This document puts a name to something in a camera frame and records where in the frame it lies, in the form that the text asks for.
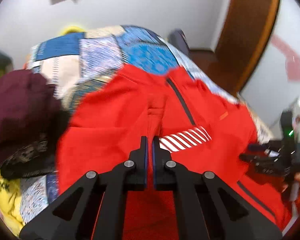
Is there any maroon garment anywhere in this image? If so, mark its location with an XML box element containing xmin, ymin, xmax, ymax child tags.
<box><xmin>0</xmin><ymin>70</ymin><xmax>61</xmax><ymax>165</ymax></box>

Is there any red fleece jacket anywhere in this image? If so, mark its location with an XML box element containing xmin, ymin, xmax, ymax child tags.
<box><xmin>57</xmin><ymin>64</ymin><xmax>292</xmax><ymax>229</ymax></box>

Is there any grey blue bag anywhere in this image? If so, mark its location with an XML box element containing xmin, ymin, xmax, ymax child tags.
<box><xmin>167</xmin><ymin>29</ymin><xmax>190</xmax><ymax>57</ymax></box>

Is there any blue patchwork bed quilt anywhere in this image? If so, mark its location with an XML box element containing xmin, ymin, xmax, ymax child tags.
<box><xmin>19</xmin><ymin>24</ymin><xmax>274</xmax><ymax>224</ymax></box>

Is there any black lace garment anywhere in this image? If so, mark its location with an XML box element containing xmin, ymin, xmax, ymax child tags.
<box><xmin>0</xmin><ymin>134</ymin><xmax>58</xmax><ymax>180</ymax></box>

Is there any brown wooden door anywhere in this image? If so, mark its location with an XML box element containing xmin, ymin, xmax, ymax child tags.
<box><xmin>191</xmin><ymin>0</ymin><xmax>280</xmax><ymax>96</ymax></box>

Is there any yellow pillow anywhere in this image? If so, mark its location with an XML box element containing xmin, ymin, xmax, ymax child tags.
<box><xmin>59</xmin><ymin>25</ymin><xmax>85</xmax><ymax>36</ymax></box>

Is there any yellow printed garment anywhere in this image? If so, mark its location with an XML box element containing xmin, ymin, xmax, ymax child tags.
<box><xmin>0</xmin><ymin>173</ymin><xmax>25</xmax><ymax>237</ymax></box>

